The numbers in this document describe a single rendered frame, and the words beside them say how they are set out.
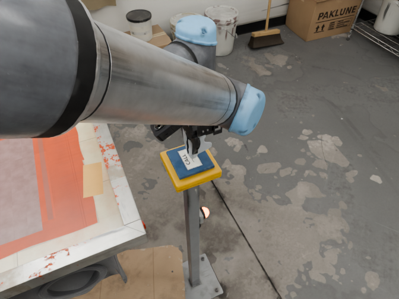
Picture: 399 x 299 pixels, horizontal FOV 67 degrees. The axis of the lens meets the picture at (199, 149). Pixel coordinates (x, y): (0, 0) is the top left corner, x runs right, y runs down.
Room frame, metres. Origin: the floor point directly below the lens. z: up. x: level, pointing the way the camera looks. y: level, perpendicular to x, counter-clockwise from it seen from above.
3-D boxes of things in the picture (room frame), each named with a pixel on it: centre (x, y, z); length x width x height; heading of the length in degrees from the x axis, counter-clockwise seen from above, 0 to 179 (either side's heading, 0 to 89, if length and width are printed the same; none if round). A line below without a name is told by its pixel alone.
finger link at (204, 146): (0.51, 0.00, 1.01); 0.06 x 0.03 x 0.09; 114
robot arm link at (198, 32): (0.52, 0.01, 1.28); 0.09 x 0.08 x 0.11; 145
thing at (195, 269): (0.52, 0.03, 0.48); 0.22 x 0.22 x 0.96; 24
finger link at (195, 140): (0.50, 0.01, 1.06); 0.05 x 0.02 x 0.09; 24
